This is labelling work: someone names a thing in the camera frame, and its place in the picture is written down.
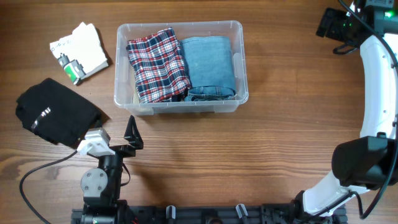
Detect blue jeans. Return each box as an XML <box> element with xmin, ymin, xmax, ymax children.
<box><xmin>180</xmin><ymin>36</ymin><xmax>236</xmax><ymax>101</ymax></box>

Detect left black cable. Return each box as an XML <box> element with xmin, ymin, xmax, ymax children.
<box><xmin>19</xmin><ymin>149</ymin><xmax>78</xmax><ymax>224</ymax></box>

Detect clear plastic storage container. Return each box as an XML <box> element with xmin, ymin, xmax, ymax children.
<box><xmin>114</xmin><ymin>21</ymin><xmax>249</xmax><ymax>116</ymax></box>

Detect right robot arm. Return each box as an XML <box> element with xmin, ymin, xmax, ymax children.
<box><xmin>284</xmin><ymin>1</ymin><xmax>397</xmax><ymax>223</ymax></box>

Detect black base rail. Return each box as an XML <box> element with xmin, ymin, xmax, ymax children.
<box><xmin>70</xmin><ymin>203</ymin><xmax>348</xmax><ymax>224</ymax></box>

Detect white pixel-print shirt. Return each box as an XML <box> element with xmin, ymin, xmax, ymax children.
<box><xmin>50</xmin><ymin>22</ymin><xmax>108</xmax><ymax>85</ymax></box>

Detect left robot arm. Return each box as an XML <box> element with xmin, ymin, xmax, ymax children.
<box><xmin>71</xmin><ymin>116</ymin><xmax>144</xmax><ymax>224</ymax></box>

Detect cream cloth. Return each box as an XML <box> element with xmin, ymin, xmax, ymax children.
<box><xmin>132</xmin><ymin>90</ymin><xmax>140</xmax><ymax>105</ymax></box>

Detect black garment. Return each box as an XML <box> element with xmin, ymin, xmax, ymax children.
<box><xmin>16</xmin><ymin>78</ymin><xmax>101</xmax><ymax>147</ymax></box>

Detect plaid shirt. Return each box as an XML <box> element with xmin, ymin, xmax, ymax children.
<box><xmin>126</xmin><ymin>27</ymin><xmax>192</xmax><ymax>103</ymax></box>

